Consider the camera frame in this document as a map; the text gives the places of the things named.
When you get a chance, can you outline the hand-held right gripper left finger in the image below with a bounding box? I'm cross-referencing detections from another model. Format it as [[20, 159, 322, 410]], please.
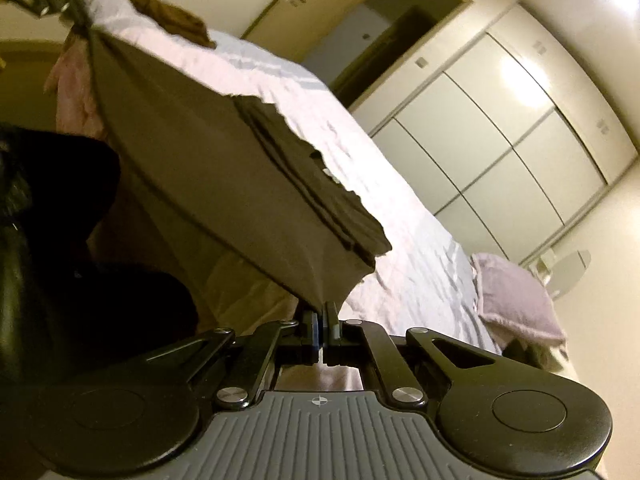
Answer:
[[142, 307, 322, 409]]

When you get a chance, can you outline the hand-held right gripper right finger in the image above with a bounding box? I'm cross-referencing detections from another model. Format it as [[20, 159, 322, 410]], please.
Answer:
[[322, 301, 507, 407]]

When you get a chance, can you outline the black shirt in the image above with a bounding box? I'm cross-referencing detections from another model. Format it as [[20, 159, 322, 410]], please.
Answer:
[[65, 10, 393, 313]]

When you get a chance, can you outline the brown garment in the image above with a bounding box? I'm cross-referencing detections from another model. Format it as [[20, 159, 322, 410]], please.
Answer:
[[131, 0, 218, 51]]

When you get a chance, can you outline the grey pillow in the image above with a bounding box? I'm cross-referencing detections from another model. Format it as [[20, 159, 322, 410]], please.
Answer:
[[470, 252, 568, 347]]

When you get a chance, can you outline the white round side table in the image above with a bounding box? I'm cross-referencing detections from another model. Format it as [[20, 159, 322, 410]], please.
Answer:
[[530, 249, 593, 301]]

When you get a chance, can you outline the beige wooden door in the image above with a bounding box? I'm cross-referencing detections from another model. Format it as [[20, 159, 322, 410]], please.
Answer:
[[241, 0, 407, 66]]

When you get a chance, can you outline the cream wardrobe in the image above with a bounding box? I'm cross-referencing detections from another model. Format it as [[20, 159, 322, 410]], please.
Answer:
[[350, 2, 640, 266]]

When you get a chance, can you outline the person's black clothing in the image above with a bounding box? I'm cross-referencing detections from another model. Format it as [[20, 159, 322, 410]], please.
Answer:
[[0, 125, 201, 480]]

